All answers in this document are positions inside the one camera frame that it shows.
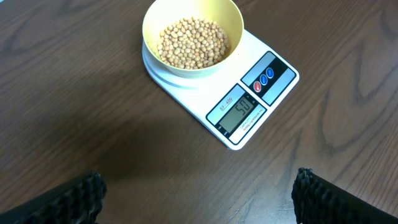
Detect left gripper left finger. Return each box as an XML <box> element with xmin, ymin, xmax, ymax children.
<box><xmin>1</xmin><ymin>170</ymin><xmax>107</xmax><ymax>224</ymax></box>

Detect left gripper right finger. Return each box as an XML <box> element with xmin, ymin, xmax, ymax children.
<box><xmin>291</xmin><ymin>167</ymin><xmax>397</xmax><ymax>224</ymax></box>

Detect white kitchen scale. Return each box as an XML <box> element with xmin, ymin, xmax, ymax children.
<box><xmin>142</xmin><ymin>31</ymin><xmax>300</xmax><ymax>150</ymax></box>

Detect soybeans in bowl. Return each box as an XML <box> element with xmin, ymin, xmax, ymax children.
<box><xmin>157</xmin><ymin>17</ymin><xmax>231</xmax><ymax>70</ymax></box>

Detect yellow bowl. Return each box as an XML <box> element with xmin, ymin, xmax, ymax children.
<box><xmin>142</xmin><ymin>0</ymin><xmax>244</xmax><ymax>78</ymax></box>

